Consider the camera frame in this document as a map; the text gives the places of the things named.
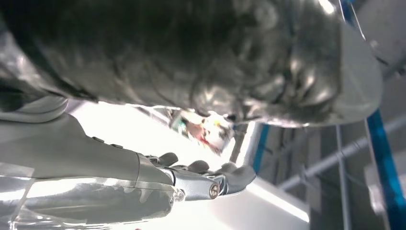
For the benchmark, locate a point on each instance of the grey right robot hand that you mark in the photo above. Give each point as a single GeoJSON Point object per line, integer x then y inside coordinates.
{"type": "Point", "coordinates": [190, 47]}

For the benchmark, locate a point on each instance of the blue overhead beam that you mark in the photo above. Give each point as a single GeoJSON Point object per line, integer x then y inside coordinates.
{"type": "Point", "coordinates": [387, 171]}
{"type": "Point", "coordinates": [260, 149]}

